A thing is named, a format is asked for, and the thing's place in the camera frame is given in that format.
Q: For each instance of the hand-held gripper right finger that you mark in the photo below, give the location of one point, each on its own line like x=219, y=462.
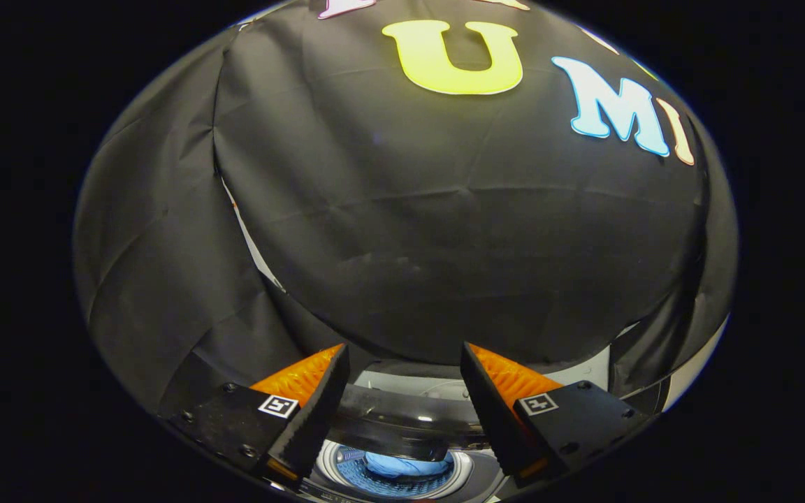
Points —
x=493, y=426

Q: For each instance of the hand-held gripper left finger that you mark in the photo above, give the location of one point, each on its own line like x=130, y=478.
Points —
x=318, y=419

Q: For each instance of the grey washing machine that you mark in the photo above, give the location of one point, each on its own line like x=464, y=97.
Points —
x=479, y=482

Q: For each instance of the black backdrop cloth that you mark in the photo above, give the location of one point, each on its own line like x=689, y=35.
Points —
x=402, y=230

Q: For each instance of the light blue polo shirt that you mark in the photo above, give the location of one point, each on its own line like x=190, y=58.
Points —
x=402, y=465

